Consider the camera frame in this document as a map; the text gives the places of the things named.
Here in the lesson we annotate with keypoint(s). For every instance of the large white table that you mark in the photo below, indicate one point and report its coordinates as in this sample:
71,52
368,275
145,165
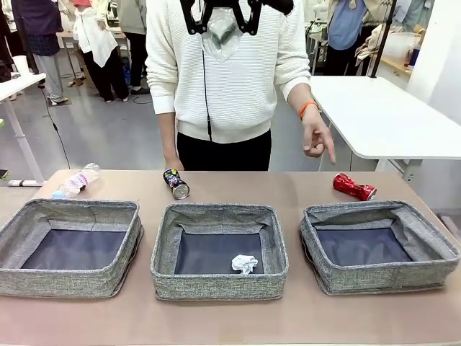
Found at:
389,119

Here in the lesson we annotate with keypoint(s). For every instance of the white paper ball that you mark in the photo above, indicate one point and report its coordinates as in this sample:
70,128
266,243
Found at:
244,265

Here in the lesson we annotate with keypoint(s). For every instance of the crushed red cola can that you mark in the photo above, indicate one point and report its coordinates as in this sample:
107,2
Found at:
351,185

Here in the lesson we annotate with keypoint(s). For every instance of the person's left hand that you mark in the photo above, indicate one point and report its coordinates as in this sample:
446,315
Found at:
317,135

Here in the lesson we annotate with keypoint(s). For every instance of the person in navy top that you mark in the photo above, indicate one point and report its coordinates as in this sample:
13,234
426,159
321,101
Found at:
43,32

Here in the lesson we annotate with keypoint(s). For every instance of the grey fabric basket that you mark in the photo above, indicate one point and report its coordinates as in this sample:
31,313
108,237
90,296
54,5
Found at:
219,286
363,279
65,281

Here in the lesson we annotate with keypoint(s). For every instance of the black vertical pole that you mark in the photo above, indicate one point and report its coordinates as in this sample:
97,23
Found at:
383,36

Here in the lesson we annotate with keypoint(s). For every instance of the crushed black Pepsi can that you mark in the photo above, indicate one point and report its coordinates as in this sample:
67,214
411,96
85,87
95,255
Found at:
176,184

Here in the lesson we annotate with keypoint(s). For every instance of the clear plastic cup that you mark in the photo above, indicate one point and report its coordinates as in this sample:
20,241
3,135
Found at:
220,43

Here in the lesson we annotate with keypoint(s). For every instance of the white paper cup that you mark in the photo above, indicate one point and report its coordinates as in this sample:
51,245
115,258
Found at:
20,65

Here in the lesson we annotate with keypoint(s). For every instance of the person's right forearm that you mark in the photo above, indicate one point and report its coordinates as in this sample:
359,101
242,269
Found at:
167,133

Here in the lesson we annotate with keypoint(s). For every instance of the clear bottle with pink label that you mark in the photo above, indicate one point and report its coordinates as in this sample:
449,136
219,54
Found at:
77,182

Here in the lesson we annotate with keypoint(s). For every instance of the person in white shirt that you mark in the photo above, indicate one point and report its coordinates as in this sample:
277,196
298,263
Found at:
97,54

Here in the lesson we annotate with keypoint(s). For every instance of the person in white knit sweater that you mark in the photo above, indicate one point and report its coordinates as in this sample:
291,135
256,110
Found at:
245,93

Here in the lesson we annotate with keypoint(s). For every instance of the person's left forearm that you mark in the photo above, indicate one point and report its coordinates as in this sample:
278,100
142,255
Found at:
297,95

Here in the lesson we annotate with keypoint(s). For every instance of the person in grey-green top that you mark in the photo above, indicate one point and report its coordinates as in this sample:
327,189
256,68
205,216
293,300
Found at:
135,36

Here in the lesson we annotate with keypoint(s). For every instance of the person's right hand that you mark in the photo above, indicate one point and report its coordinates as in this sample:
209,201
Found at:
173,164

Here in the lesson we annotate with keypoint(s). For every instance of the person in blue shirt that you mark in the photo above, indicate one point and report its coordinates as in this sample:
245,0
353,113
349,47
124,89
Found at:
345,29

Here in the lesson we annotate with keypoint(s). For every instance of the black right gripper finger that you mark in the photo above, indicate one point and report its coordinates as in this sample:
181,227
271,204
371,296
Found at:
255,18
187,18

